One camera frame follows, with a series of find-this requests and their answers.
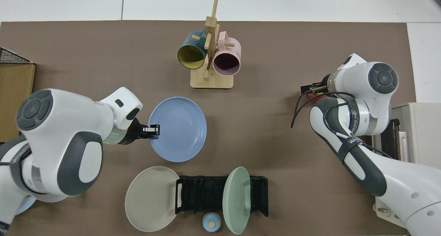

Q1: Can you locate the beige plate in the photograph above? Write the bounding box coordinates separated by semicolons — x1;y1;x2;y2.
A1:
125;166;180;233

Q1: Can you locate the black dish rack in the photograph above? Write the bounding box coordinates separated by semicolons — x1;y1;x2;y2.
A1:
175;175;269;217

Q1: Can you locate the green plate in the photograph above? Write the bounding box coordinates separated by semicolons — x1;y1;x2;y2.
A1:
222;166;251;235

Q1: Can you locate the light blue plate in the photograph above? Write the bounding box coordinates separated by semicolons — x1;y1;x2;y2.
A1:
16;195;37;216

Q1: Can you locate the brown table cloth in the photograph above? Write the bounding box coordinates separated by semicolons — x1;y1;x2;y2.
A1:
0;21;417;236

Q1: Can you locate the wooden cup stand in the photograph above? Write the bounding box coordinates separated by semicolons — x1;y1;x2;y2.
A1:
190;0;235;89

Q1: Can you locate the pink mug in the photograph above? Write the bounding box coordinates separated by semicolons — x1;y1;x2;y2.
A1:
212;31;242;76

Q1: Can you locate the dark teal mug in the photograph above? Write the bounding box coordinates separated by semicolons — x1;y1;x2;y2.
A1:
177;30;208;70

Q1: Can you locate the small blue round thing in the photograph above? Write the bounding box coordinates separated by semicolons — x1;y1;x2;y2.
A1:
202;212;221;233

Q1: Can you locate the pale toaster oven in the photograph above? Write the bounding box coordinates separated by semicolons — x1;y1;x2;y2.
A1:
372;102;441;229

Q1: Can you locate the wire basket with wooden floor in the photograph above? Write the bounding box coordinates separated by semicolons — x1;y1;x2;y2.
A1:
0;47;36;143

